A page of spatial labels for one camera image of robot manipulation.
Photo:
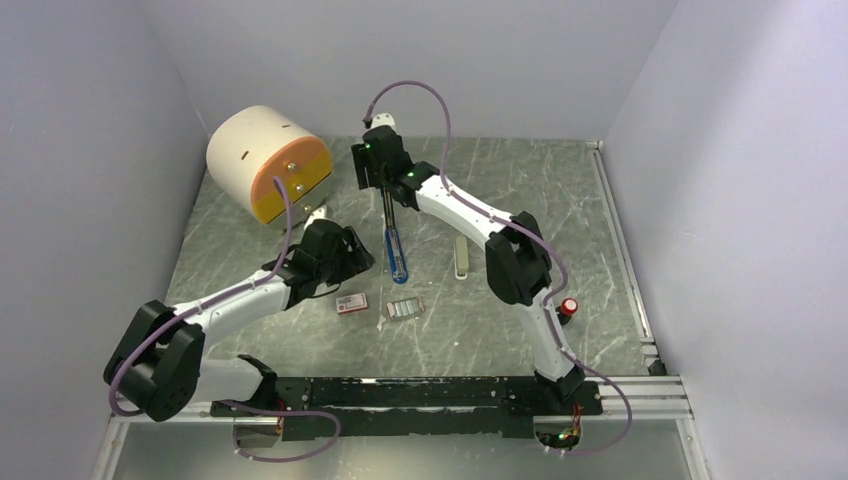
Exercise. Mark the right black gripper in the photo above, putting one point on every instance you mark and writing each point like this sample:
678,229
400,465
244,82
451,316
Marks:
362,163

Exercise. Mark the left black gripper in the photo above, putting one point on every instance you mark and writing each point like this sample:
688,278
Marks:
354,260

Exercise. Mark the blue black stapler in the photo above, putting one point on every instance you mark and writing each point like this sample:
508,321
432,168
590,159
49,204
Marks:
397,261

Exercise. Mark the red staples box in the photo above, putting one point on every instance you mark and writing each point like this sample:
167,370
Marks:
351,303

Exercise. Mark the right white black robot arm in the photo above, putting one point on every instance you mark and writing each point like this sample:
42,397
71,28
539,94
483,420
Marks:
517,267

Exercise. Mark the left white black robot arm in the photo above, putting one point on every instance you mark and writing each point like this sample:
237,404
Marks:
161,363

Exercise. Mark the round white orange drawer box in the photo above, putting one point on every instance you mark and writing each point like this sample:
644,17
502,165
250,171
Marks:
257,144

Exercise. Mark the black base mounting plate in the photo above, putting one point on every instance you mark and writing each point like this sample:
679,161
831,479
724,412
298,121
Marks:
504,405

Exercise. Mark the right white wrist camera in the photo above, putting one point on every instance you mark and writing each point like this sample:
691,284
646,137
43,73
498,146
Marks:
383,119

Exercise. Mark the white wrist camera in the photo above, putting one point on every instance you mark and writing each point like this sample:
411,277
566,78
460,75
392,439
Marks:
321,213
383,119

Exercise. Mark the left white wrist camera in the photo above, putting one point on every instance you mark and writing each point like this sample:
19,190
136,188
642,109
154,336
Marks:
321,213

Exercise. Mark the right side aluminium rail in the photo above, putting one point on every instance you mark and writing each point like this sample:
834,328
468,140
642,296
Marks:
652,360

